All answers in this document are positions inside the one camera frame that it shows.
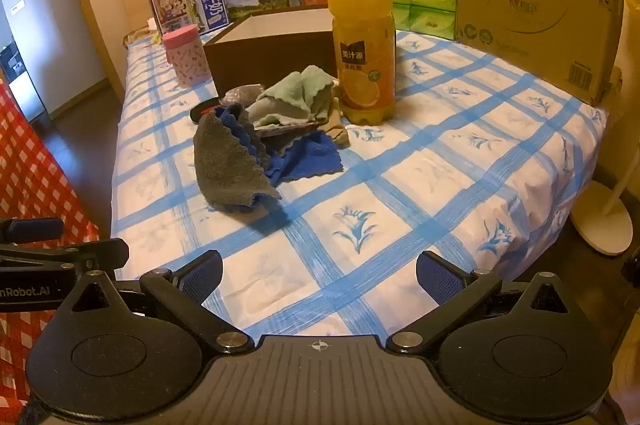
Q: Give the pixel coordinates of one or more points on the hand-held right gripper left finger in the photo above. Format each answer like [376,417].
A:
[200,277]

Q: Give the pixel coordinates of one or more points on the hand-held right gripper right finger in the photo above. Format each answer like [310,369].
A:
[436,277]

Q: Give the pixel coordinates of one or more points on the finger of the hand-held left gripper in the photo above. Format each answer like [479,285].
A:
[35,230]
[107,251]

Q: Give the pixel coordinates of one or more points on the grey towel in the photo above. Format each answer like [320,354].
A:
[225,165]

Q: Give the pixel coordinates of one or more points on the blue towel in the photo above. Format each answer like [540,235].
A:
[310,160]

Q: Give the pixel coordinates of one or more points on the red and black item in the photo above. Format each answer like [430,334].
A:
[202,110]

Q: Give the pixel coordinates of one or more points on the beige cloth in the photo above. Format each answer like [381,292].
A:
[336,127]

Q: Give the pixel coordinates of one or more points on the green towel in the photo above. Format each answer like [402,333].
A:
[295,97]

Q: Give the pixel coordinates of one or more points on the brown storage box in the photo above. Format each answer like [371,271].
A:
[280,50]

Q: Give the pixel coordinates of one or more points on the red checkered cloth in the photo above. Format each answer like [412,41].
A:
[35,185]

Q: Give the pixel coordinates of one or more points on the blue checkered bed sheet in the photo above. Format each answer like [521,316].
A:
[425,165]

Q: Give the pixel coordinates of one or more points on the white fan stand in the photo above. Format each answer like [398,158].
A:
[602,230]

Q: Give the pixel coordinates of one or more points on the pink patterned cup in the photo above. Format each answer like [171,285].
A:
[186,57]

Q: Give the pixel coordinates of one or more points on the blue illustrated milk carton box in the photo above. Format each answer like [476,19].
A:
[187,7]

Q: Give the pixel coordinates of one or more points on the orange juice bottle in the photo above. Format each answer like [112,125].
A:
[361,20]

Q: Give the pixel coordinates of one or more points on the large open cardboard box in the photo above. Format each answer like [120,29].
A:
[535,15]

